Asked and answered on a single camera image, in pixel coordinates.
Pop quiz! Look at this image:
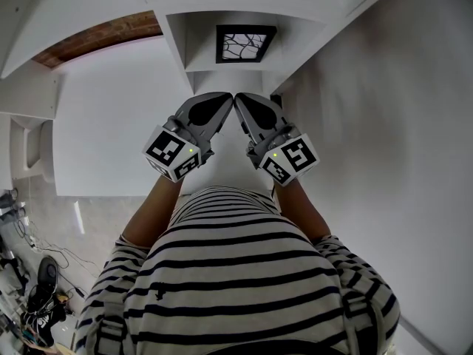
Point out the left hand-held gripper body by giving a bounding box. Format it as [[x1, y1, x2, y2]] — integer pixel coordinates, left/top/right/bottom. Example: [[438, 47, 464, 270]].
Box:
[[143, 114, 216, 182]]

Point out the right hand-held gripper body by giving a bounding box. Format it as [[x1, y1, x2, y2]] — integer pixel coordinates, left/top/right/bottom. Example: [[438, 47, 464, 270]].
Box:
[[245, 122, 320, 188]]

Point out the white shelf compartment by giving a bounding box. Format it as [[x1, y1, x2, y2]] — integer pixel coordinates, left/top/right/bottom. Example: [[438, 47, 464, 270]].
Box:
[[164, 10, 329, 74]]

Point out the black framed picture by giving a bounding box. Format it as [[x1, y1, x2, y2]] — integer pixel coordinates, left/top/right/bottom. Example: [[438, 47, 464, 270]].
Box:
[[215, 24, 278, 65]]

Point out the person's left forearm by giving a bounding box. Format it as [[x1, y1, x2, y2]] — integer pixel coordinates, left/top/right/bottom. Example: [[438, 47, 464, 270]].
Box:
[[121, 174, 184, 249]]

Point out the person's right forearm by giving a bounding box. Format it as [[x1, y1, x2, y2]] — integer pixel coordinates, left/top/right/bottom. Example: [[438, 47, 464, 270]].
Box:
[[273, 179, 332, 243]]

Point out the white shelf unit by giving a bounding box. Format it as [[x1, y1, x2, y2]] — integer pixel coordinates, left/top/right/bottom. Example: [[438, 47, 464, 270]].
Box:
[[0, 0, 411, 120]]

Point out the person's striped shirt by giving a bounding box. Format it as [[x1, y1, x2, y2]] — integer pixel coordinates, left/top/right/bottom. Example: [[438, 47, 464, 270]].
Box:
[[73, 185, 402, 355]]

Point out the white chair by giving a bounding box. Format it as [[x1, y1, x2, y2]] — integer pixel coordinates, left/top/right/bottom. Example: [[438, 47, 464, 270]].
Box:
[[9, 118, 56, 181]]

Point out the black round device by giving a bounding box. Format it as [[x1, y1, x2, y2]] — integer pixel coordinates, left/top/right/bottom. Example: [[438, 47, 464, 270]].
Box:
[[38, 256, 60, 292]]

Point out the black bag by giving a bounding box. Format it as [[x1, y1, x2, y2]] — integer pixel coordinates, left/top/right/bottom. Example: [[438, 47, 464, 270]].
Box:
[[20, 290, 67, 347]]

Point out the black floor cable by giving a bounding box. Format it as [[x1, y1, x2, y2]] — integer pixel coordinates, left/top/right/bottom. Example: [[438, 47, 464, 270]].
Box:
[[14, 216, 103, 299]]

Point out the grey shoulder strap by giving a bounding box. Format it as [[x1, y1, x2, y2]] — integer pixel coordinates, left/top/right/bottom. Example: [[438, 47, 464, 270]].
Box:
[[92, 301, 130, 355], [341, 290, 385, 355]]

